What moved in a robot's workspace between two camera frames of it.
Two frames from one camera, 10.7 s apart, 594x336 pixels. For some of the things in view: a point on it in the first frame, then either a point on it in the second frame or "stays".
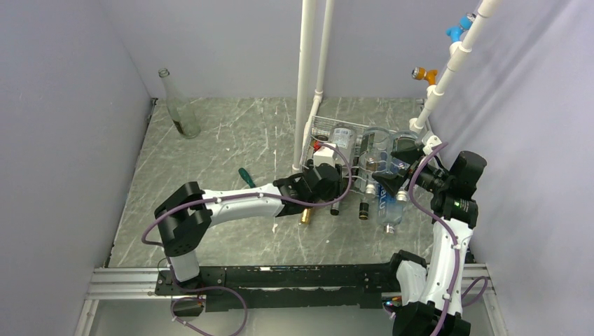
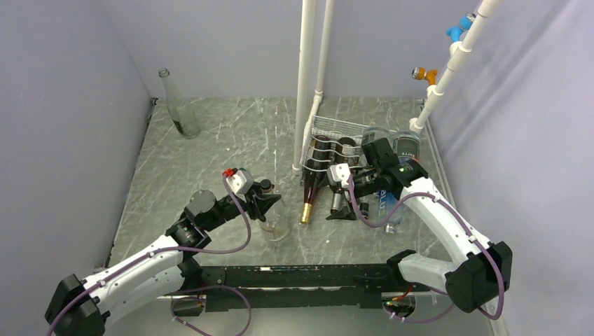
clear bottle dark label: x=183 y=113 stays
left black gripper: x=333 y=191 → x=259 y=206
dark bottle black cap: x=363 y=211 stays
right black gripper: x=394 y=182 → x=348 y=214
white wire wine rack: x=321 y=131 stays
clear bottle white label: x=344 y=138 → x=276 y=226
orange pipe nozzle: x=420 y=73 stays
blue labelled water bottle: x=390 y=208 stays
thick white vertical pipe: x=303 y=84 stays
